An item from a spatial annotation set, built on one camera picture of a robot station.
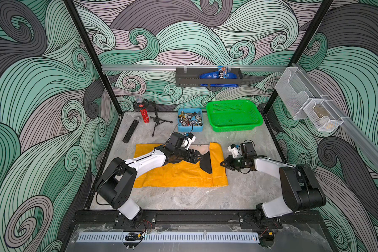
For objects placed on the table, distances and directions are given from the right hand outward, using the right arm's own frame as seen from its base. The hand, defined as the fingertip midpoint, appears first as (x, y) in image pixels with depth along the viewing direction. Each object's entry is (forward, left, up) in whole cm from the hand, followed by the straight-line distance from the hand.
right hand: (222, 164), depth 91 cm
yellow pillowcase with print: (-4, +8, 0) cm, 9 cm away
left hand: (+2, +15, +10) cm, 18 cm away
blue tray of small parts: (+36, +19, -1) cm, 41 cm away
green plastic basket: (+41, -11, -2) cm, 43 cm away
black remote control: (+25, +60, +2) cm, 65 cm away
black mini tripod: (+32, +42, +6) cm, 53 cm away
